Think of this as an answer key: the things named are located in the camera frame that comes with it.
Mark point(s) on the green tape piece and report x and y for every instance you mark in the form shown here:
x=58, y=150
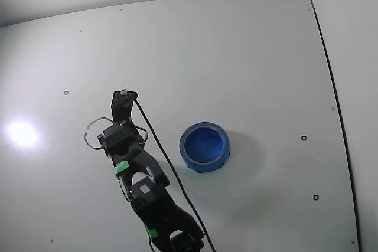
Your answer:
x=152, y=231
x=121, y=167

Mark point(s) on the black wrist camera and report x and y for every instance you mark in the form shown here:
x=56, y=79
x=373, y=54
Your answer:
x=122, y=110

